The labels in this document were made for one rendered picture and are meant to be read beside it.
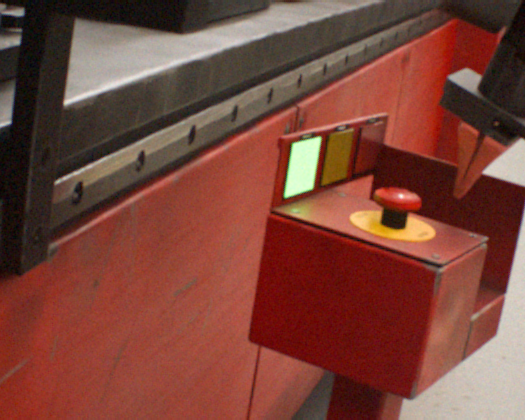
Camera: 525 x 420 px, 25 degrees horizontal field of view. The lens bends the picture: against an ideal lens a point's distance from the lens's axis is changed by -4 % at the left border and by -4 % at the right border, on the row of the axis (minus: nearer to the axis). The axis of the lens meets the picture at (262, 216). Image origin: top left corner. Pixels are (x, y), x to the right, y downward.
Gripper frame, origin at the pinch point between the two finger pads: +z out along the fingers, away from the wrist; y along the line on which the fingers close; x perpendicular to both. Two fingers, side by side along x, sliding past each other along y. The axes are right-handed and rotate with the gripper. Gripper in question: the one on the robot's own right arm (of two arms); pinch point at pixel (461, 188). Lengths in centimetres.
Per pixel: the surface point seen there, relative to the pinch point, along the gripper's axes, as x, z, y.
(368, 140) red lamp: -1.3, 1.4, 10.0
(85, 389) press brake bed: 25.0, 23.1, 15.5
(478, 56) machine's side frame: -173, 33, 38
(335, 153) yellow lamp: 5.1, 1.6, 10.5
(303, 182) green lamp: 10.2, 3.2, 10.5
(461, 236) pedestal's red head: 7.3, 1.0, -3.1
